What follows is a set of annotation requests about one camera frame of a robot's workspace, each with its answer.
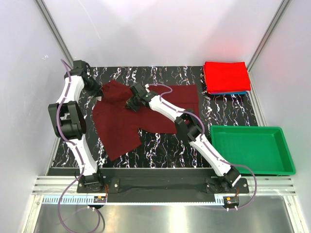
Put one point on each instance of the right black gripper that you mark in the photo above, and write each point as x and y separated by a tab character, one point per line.
129	105

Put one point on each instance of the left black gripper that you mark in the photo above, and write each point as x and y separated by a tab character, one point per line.
96	91

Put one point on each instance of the dark red t-shirt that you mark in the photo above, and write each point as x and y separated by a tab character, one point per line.
117	127

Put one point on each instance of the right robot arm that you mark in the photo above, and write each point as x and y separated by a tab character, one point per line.
189	128

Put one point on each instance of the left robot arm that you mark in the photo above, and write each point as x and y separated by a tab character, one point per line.
69	124

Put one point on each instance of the folded bright red t-shirt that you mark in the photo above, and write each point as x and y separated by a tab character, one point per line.
223	77

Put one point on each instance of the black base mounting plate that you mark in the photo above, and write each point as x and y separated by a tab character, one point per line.
166	185

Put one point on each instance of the folded blue t-shirt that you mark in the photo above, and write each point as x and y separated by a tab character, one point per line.
232	93

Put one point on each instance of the left connector box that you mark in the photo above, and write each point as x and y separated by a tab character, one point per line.
100	199

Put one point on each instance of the connector box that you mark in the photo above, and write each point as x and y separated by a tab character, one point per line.
100	199
232	200

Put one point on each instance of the green plastic tray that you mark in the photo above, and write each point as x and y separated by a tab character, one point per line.
263	149

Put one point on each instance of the right connector box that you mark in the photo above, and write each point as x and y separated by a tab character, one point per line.
232	200

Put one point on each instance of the left aluminium frame post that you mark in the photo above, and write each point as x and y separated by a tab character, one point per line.
54	30

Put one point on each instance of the aluminium frame post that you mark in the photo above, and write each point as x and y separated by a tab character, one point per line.
269	31
54	30

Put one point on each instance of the aluminium front rail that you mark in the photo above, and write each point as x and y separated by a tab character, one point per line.
271	206

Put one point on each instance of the right aluminium frame post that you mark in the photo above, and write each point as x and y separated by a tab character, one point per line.
269	31

